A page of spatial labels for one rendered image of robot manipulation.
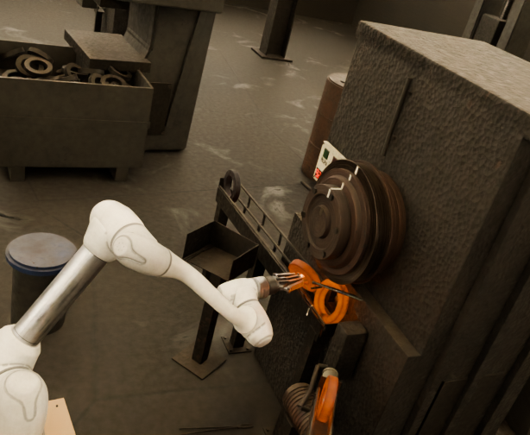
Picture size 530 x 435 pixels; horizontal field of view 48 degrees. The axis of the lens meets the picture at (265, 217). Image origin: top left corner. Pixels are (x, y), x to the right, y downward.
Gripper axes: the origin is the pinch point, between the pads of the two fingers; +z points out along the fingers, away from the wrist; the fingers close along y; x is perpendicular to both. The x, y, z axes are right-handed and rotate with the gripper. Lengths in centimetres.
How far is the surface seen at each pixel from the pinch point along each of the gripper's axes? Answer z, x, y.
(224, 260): -16.2, -12.0, -42.4
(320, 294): 1.6, -3.7, 8.5
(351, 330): -3.9, -1.2, 36.1
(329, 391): -28, -4, 57
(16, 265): -101, -20, -81
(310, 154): 166, -45, -234
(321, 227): -9.8, 32.9, 16.0
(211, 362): -18, -71, -43
